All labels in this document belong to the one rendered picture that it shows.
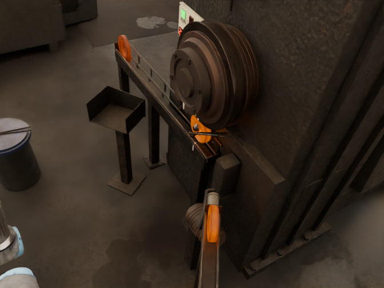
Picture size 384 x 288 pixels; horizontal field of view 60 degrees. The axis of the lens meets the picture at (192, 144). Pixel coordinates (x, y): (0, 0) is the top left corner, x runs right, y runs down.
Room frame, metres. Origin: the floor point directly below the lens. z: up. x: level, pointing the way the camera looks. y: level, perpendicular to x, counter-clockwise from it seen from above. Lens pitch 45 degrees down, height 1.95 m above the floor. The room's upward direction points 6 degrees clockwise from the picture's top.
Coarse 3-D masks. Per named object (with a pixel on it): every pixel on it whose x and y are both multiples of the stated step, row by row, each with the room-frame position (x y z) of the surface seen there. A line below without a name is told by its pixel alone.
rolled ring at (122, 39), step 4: (120, 36) 2.16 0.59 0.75; (124, 36) 2.15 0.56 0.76; (120, 40) 2.17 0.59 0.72; (124, 40) 2.11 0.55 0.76; (120, 44) 2.19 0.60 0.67; (124, 44) 2.10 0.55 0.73; (128, 44) 2.09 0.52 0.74; (120, 48) 2.18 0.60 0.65; (124, 48) 2.20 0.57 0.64; (128, 48) 2.08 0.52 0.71; (120, 52) 2.18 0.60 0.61; (124, 52) 2.17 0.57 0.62; (128, 52) 2.07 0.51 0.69; (124, 56) 2.13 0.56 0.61; (128, 56) 2.07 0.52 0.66; (128, 60) 2.09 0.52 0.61
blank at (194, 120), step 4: (192, 116) 1.28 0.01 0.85; (192, 120) 1.27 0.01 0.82; (196, 120) 1.24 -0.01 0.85; (192, 124) 1.27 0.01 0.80; (200, 124) 1.21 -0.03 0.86; (192, 128) 1.27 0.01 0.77; (204, 128) 1.18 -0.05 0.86; (196, 136) 1.23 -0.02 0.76; (200, 136) 1.20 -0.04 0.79; (204, 136) 1.17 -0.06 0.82; (208, 136) 1.17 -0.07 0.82; (200, 140) 1.20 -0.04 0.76; (204, 140) 1.17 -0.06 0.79; (208, 140) 1.17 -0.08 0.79
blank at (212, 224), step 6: (210, 210) 0.78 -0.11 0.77; (216, 210) 0.78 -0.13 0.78; (210, 216) 0.76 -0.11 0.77; (216, 216) 0.75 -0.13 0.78; (210, 222) 0.73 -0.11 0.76; (216, 222) 0.73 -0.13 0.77; (210, 228) 0.71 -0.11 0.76; (216, 228) 0.71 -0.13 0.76; (210, 234) 0.69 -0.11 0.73; (216, 234) 0.69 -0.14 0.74; (210, 240) 0.69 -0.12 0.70; (216, 240) 0.69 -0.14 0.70
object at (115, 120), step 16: (96, 96) 1.51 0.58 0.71; (112, 96) 1.61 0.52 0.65; (128, 96) 1.57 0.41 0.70; (96, 112) 1.49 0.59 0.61; (112, 112) 1.53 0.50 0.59; (128, 112) 1.53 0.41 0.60; (144, 112) 1.51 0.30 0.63; (112, 128) 1.38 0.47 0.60; (128, 128) 1.35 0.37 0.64; (128, 144) 1.47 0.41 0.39; (128, 160) 1.46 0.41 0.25; (128, 176) 1.44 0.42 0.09; (144, 176) 1.52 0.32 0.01; (128, 192) 1.37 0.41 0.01
